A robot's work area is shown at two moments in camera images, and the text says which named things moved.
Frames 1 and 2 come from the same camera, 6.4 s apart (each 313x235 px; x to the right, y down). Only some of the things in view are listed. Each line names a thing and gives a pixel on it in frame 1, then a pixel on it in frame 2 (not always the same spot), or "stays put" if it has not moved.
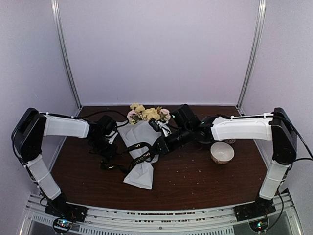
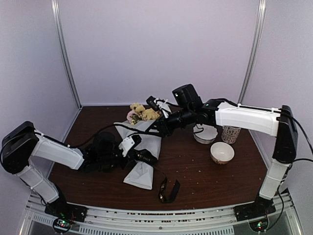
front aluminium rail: (221, 221) stays put
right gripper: (166, 148) -> (164, 130)
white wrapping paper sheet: (135, 133) stays put
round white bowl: (221, 152) stays put
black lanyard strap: (108, 166) -> (146, 155)
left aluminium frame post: (56, 20) stays put
